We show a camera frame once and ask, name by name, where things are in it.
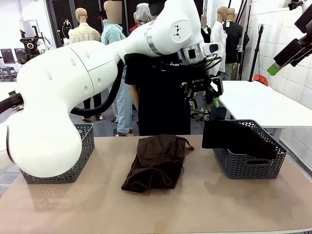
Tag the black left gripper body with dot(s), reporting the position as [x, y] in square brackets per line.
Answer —
[198, 85]

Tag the dark brown garment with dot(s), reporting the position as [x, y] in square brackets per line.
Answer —
[156, 161]

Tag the black camera tripod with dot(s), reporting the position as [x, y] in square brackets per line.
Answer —
[30, 46]

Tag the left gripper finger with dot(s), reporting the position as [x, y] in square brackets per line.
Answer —
[192, 101]
[217, 92]

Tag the red object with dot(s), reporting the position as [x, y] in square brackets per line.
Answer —
[260, 79]

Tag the mannequin in light blue fleece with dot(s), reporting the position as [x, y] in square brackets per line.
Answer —
[112, 34]

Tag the grey plastic basket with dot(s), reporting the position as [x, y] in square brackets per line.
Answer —
[85, 151]
[251, 168]

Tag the grey stool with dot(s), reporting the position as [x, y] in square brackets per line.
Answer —
[8, 73]

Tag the person in black t-shirt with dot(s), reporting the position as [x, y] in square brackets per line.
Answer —
[161, 102]

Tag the mannequin in plaid hoodie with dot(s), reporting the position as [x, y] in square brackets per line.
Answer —
[143, 14]

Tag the mannequin in black shirt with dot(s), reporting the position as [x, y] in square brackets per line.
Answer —
[234, 39]

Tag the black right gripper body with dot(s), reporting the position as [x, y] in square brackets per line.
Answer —
[306, 23]

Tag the black chair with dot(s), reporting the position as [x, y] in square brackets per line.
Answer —
[20, 53]
[7, 56]

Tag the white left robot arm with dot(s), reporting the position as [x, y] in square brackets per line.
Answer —
[73, 78]

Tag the person's right forearm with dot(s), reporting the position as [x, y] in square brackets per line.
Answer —
[133, 96]

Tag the black light stand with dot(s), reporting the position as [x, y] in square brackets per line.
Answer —
[257, 48]

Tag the mannequin in beige shirt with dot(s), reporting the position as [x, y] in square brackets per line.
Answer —
[84, 33]

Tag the black garment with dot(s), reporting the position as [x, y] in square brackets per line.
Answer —
[234, 139]

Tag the mannequin in white shirt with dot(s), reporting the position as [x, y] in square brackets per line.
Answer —
[218, 36]

